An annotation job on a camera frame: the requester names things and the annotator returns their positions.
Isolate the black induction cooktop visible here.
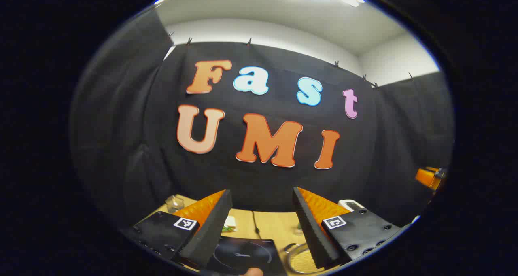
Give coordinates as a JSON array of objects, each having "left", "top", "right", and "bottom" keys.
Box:
[{"left": 174, "top": 236, "right": 288, "bottom": 276}]

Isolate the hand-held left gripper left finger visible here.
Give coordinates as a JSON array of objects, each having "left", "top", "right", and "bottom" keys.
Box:
[{"left": 121, "top": 189, "right": 234, "bottom": 268}]

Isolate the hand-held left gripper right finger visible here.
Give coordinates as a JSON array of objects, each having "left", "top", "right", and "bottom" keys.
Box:
[{"left": 292, "top": 186, "right": 405, "bottom": 269}]

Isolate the metal wire utensil holder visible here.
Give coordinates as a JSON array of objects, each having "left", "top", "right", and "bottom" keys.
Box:
[{"left": 165, "top": 195, "right": 185, "bottom": 214}]

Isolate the white toaster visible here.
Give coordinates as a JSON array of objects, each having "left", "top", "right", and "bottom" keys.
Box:
[{"left": 338, "top": 199, "right": 367, "bottom": 212}]

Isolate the pile of soybeans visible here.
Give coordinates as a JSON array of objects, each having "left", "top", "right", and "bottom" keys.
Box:
[{"left": 291, "top": 248, "right": 324, "bottom": 273}]

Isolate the steel pot with black handle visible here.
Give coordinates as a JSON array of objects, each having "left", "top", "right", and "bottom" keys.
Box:
[{"left": 283, "top": 242, "right": 336, "bottom": 275}]

